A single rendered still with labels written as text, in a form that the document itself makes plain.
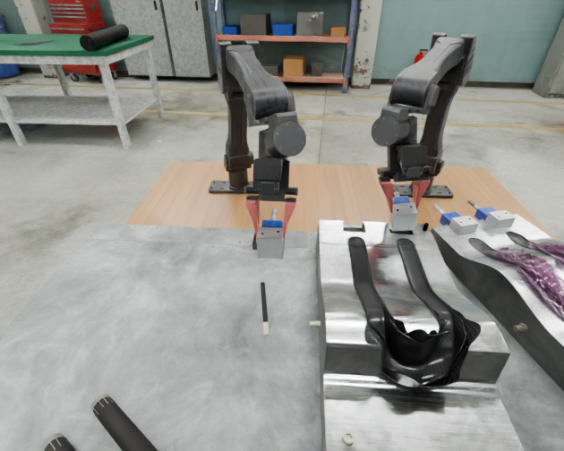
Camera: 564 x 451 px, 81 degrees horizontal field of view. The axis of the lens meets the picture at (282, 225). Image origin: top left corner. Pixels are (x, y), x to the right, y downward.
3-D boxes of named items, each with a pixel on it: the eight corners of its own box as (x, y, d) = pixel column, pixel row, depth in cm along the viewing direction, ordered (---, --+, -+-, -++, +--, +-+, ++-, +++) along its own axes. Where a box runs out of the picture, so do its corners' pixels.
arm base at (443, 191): (462, 176, 101) (453, 165, 107) (396, 174, 102) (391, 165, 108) (454, 198, 106) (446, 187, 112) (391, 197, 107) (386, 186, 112)
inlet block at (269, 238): (264, 218, 77) (263, 199, 73) (286, 219, 77) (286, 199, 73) (257, 258, 67) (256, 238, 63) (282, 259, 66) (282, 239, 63)
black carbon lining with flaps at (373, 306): (344, 242, 76) (349, 208, 71) (414, 245, 76) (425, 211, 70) (364, 392, 48) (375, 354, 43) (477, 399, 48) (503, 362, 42)
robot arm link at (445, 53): (432, 85, 61) (482, 27, 76) (386, 78, 65) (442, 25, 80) (421, 141, 70) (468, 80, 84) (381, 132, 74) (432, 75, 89)
